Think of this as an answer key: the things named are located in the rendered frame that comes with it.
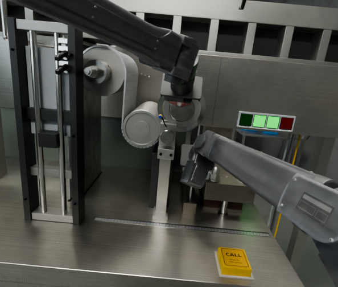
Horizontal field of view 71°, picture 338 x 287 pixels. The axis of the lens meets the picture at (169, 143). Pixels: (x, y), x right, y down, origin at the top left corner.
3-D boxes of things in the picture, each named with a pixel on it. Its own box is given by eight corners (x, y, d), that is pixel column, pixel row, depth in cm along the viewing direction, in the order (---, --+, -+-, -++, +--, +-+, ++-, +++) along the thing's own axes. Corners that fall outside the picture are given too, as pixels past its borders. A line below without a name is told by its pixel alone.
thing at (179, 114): (174, 124, 72) (165, 101, 70) (174, 123, 74) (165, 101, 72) (197, 117, 71) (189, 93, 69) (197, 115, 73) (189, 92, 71)
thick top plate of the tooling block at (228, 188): (203, 199, 77) (206, 182, 75) (194, 158, 115) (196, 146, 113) (253, 204, 77) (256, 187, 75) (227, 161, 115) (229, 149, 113)
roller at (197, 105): (161, 125, 73) (164, 87, 70) (165, 113, 98) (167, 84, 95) (198, 128, 73) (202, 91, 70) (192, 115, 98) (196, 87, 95)
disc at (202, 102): (155, 130, 75) (159, 81, 71) (156, 129, 75) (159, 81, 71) (202, 134, 75) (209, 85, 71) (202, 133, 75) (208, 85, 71)
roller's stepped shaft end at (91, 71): (80, 77, 60) (80, 64, 59) (89, 77, 66) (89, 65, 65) (93, 78, 60) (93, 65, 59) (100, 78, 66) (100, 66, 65)
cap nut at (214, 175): (209, 181, 76) (211, 168, 75) (207, 176, 80) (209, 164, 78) (221, 182, 76) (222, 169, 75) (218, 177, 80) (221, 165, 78)
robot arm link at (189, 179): (238, 146, 55) (206, 131, 54) (223, 193, 53) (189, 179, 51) (214, 152, 67) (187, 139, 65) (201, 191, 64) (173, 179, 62)
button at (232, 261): (221, 275, 56) (222, 266, 56) (216, 253, 63) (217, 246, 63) (250, 278, 56) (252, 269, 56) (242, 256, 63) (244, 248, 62)
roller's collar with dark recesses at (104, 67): (83, 82, 66) (83, 58, 64) (90, 82, 72) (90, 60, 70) (106, 85, 66) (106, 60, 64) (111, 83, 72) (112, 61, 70)
